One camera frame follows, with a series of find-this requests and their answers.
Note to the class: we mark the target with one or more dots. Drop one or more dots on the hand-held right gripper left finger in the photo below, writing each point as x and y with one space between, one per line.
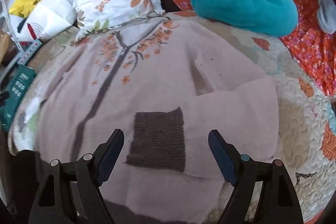
110 158

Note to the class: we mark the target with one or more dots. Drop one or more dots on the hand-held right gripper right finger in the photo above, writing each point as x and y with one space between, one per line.
223 158

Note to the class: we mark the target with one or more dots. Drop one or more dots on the cream patterned quilt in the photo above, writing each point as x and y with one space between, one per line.
296 113

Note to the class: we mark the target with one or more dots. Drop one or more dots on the white plastic bag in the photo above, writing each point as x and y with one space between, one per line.
50 16

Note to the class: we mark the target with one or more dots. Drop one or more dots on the teal plush pillow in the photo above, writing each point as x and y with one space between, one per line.
241 3

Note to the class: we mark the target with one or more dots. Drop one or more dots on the grey fleece cloth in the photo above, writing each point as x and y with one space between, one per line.
326 11

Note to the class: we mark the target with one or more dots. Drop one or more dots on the yellow plastic bag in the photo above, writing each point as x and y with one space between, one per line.
22 3

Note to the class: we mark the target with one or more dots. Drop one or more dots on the green box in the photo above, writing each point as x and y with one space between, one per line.
18 87

